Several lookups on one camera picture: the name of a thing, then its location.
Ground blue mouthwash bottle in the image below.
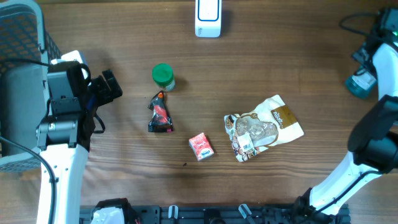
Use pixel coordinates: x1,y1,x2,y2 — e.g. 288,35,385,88
345,67,377,99

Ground green lid jar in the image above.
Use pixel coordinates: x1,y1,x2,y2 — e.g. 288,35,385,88
152,63,175,91

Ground red black snack pouch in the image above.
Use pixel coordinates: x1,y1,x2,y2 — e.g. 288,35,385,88
148,91,174,133

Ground red tissue pack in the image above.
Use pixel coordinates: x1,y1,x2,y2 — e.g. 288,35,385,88
189,133,214,161

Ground beige snack bag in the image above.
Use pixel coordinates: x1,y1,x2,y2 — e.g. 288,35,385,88
224,95,304,162

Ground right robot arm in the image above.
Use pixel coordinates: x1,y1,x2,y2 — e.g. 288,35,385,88
289,7,397,223

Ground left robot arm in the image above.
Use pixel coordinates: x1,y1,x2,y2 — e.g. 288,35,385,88
37,67,123,223

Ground white barcode scanner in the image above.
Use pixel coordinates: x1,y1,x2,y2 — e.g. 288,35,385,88
195,0,222,38

